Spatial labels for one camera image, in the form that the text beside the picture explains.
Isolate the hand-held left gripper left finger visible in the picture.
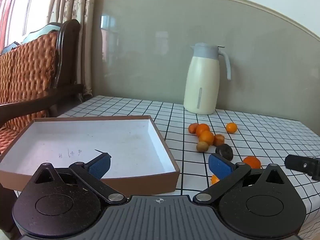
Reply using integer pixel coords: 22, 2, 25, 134
32, 152, 125, 204

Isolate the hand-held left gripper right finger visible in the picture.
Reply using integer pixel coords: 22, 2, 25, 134
195, 153, 291, 203

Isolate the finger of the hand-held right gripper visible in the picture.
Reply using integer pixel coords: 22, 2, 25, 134
285, 154, 320, 181

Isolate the brown cardboard box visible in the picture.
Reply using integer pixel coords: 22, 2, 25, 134
0, 116, 180, 196

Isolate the dark round fruit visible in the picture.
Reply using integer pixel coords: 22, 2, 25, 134
215, 144, 233, 161

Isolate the white checked tablecloth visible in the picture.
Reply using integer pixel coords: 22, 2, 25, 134
14, 95, 320, 240

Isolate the cream thermos jug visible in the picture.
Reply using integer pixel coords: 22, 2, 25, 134
184, 43, 231, 115

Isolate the dark wooden sofa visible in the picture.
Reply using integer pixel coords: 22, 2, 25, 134
0, 19, 84, 233

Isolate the wicker wooden chair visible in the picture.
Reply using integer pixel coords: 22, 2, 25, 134
0, 31, 59, 153

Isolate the beige patterned curtain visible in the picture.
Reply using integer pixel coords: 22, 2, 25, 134
0, 0, 100, 98

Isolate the window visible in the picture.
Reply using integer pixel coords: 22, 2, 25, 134
0, 0, 58, 53

